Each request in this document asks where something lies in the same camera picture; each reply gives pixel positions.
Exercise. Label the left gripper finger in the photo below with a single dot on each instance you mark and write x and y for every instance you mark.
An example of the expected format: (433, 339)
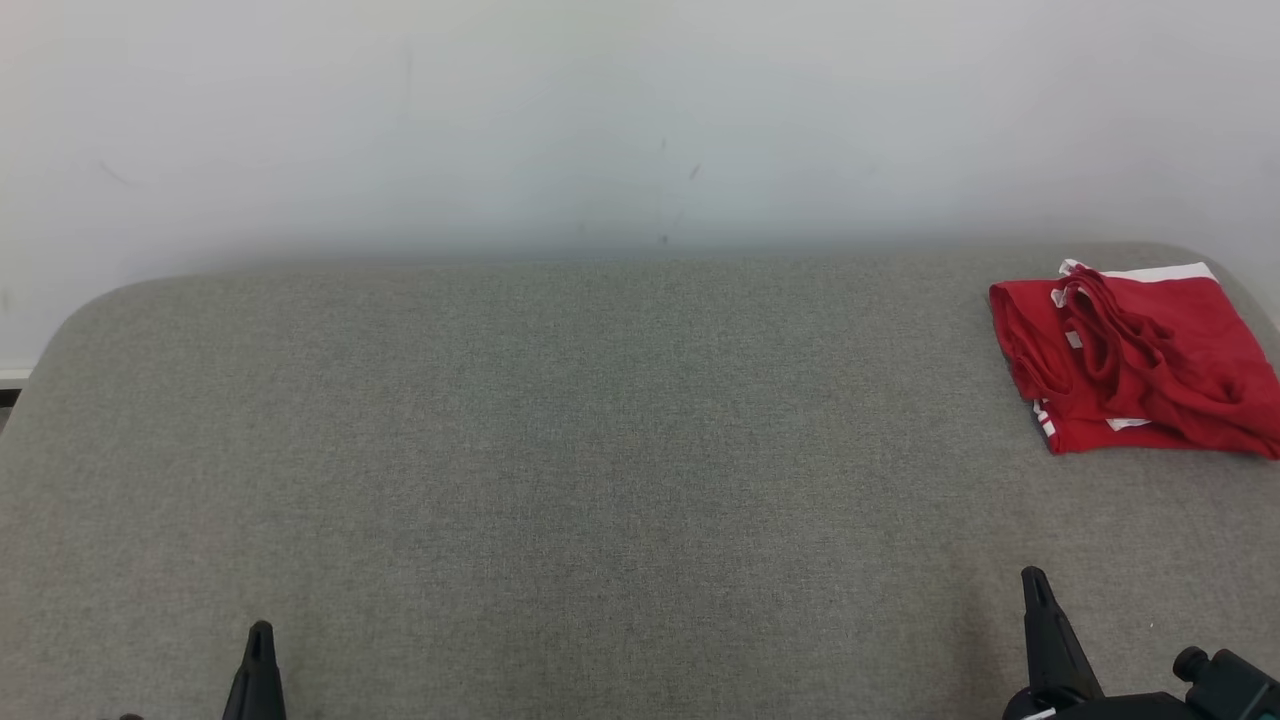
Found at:
(258, 685)

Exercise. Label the red basketball jersey number 23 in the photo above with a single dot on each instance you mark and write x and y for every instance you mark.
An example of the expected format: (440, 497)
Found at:
(1020, 340)

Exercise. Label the black wall baseboard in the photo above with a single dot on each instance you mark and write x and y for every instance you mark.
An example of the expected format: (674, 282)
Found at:
(8, 395)

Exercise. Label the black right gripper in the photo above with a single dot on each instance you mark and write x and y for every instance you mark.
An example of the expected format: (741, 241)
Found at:
(1110, 708)

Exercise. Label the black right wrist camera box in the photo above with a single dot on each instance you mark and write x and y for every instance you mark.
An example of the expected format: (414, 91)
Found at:
(1235, 695)

